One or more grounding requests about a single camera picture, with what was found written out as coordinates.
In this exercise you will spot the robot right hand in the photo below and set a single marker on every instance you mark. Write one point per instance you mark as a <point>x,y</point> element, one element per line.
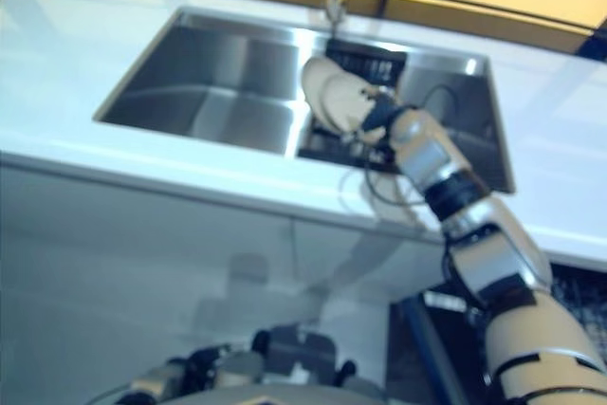
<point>379,115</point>

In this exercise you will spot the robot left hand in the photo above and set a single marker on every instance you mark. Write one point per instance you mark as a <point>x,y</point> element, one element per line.
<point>208,360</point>

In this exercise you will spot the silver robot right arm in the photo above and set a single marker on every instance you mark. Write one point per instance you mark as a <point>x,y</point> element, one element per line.
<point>502,258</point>

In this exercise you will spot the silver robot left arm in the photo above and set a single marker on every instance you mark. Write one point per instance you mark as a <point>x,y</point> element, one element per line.
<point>161,381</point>

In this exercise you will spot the black dish drying rack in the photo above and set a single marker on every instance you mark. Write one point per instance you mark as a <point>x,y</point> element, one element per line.
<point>370,63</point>

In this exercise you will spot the grey robot torso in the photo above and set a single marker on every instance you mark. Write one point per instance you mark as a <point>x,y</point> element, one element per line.
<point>265,399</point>

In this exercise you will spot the white glossy cabinet door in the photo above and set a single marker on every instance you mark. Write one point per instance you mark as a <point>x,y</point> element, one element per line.
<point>118,258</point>
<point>360,253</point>

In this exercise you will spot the stainless steel sink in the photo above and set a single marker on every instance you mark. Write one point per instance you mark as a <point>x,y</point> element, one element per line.
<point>213,78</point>

